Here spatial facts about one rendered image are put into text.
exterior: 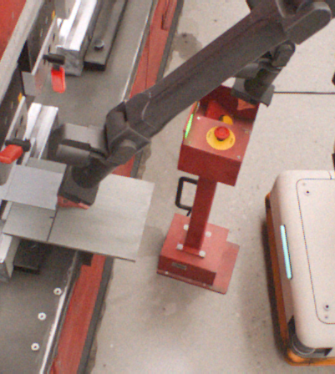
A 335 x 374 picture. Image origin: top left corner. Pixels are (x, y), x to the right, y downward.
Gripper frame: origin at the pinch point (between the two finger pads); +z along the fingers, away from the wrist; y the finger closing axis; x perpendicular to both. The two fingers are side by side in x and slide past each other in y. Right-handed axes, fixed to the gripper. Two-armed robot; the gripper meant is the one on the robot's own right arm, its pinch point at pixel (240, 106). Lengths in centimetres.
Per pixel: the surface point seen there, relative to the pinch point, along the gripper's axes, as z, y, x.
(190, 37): 87, 11, -94
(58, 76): -32, 41, 37
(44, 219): -13, 33, 56
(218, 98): 6.5, 4.8, -4.5
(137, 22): 1.0, 32.6, -11.9
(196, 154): 6.0, 5.6, 15.1
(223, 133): -0.4, 2.1, 10.2
